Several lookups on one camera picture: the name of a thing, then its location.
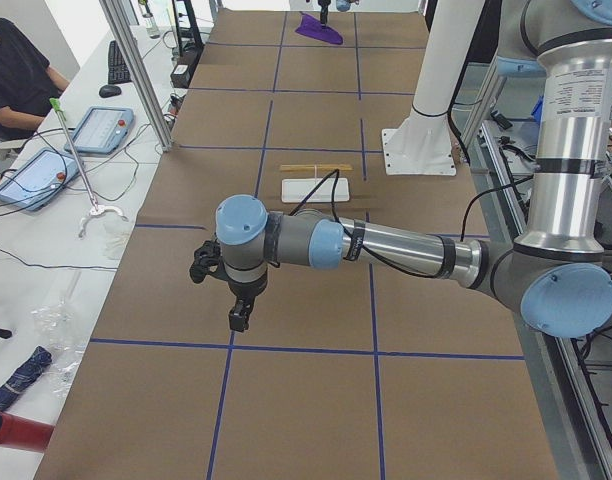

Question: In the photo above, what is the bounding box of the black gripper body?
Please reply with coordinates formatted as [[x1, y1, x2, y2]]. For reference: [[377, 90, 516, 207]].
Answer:
[[227, 273, 268, 299]]

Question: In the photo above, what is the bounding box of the purple towel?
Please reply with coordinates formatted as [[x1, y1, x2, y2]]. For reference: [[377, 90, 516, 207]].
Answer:
[[295, 13, 344, 45]]

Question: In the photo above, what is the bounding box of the white towel rack with wooden bars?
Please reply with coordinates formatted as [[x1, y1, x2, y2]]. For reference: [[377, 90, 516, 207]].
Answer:
[[279, 163, 353, 204]]

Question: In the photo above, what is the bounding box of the metal reacher grabber tool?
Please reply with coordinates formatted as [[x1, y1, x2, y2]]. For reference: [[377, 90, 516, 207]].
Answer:
[[49, 97, 128, 239]]

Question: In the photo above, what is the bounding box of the clear plastic bag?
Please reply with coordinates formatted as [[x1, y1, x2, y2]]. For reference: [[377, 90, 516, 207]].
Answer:
[[31, 270, 88, 399]]

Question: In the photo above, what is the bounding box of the far blue teach pendant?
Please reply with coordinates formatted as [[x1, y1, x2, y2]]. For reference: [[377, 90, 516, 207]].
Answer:
[[72, 106, 135, 156]]

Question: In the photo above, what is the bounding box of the blue teach pendant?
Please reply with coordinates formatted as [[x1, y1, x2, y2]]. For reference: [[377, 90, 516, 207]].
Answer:
[[0, 148, 79, 211], [72, 106, 135, 156]]

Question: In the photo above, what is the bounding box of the folded blue umbrella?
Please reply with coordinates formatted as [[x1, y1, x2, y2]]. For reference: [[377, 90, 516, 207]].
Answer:
[[0, 346, 52, 412]]

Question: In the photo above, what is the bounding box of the black box device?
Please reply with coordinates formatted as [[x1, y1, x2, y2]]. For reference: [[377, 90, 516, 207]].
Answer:
[[170, 64, 190, 89]]

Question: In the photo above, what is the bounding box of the white mounting plate with bolts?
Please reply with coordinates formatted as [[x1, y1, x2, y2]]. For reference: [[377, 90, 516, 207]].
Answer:
[[382, 127, 457, 176]]

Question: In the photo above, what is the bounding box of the near blue teach pendant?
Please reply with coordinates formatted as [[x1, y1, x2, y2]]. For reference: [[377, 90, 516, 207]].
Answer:
[[0, 148, 79, 211]]

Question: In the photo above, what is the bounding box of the black computer mouse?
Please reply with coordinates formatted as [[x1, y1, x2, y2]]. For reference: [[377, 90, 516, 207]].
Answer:
[[98, 84, 122, 98]]

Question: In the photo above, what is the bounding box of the black keyboard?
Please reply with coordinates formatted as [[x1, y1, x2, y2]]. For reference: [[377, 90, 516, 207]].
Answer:
[[107, 40, 131, 85]]

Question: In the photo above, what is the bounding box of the red cylinder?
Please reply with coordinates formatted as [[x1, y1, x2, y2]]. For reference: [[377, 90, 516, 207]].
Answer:
[[0, 412, 54, 453]]

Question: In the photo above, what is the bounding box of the person in black shirt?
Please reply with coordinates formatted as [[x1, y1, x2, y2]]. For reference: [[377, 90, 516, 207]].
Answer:
[[0, 18, 69, 140]]

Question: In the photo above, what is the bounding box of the black braided left cable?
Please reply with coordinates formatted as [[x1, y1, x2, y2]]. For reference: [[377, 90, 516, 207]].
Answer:
[[268, 168, 450, 279]]

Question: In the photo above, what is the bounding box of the grey aluminium frame post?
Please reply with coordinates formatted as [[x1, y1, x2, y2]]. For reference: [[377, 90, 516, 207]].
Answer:
[[99, 0, 173, 152]]

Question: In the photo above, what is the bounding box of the white camera pole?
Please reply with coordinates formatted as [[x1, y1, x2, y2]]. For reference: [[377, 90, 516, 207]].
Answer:
[[411, 0, 485, 120]]

